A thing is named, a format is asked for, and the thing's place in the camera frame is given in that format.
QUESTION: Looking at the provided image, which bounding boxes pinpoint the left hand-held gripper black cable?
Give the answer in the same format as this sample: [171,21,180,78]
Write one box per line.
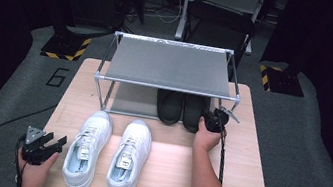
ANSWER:
[9,137,30,187]

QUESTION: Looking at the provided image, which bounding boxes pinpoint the person's right hand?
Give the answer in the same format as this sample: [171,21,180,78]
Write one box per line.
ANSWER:
[191,116,225,155]

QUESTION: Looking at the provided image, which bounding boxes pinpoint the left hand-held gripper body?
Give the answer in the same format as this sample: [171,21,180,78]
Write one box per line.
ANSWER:
[19,125,62,169]

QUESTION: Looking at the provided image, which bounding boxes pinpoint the black folding chair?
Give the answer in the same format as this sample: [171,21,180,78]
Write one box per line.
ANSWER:
[177,0,260,84]

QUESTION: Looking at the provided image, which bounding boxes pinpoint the person's left hand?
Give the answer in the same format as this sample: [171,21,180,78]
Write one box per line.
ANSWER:
[11,145,61,187]

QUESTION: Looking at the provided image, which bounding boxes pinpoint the hazard striped stand base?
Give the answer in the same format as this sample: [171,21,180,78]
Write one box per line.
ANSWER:
[255,63,309,98]
[39,30,92,65]

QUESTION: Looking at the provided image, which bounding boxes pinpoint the right hand-held gripper black cable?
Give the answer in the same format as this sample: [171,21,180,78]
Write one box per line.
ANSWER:
[211,125,233,186]

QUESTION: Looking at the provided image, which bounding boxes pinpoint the metal shoe rack grey shelves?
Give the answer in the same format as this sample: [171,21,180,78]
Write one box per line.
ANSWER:
[89,28,250,133]

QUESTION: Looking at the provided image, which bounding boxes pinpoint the hand-held gripper black cable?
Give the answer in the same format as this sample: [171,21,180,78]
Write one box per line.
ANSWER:
[211,125,233,186]
[9,137,30,187]

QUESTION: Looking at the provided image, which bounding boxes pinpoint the white metal desk frame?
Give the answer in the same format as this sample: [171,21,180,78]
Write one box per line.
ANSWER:
[174,0,268,55]

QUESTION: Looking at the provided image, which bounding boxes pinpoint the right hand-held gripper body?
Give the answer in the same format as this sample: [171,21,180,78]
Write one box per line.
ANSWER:
[199,104,242,137]

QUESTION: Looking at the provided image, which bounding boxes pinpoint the white floor cable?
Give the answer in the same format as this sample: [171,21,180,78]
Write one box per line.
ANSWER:
[148,0,184,27]

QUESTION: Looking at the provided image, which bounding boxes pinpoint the black slip-on shoe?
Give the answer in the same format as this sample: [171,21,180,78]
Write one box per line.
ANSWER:
[179,92,212,136]
[152,88,187,128]

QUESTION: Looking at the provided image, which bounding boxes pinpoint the white lace-up sneaker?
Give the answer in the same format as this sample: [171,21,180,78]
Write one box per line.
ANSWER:
[59,105,116,187]
[104,115,156,187]

